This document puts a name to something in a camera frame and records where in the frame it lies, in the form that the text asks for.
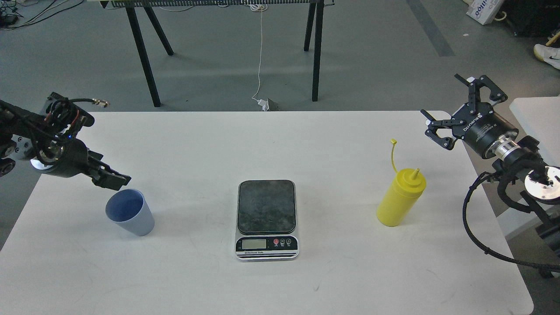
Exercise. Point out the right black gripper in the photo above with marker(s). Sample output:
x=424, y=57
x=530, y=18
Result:
x=476, y=122

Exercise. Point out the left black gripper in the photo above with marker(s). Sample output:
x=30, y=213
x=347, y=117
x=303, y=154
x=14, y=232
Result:
x=75, y=158

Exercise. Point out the blue ribbed cup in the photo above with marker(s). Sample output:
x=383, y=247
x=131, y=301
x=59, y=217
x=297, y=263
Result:
x=129, y=210

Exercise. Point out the yellow squeeze bottle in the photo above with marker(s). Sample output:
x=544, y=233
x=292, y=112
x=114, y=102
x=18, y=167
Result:
x=405, y=189

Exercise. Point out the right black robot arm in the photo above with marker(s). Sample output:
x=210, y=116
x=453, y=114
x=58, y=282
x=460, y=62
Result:
x=546, y=270

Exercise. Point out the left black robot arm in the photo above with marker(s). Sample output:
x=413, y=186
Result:
x=48, y=140

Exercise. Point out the digital kitchen scale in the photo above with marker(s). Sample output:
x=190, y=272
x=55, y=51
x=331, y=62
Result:
x=266, y=221

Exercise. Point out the white sneaker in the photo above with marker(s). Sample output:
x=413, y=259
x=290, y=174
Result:
x=547, y=54

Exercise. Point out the white cardboard box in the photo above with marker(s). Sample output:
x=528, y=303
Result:
x=485, y=11

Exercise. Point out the white power adapter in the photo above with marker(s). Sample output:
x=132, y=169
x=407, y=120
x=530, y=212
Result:
x=264, y=105

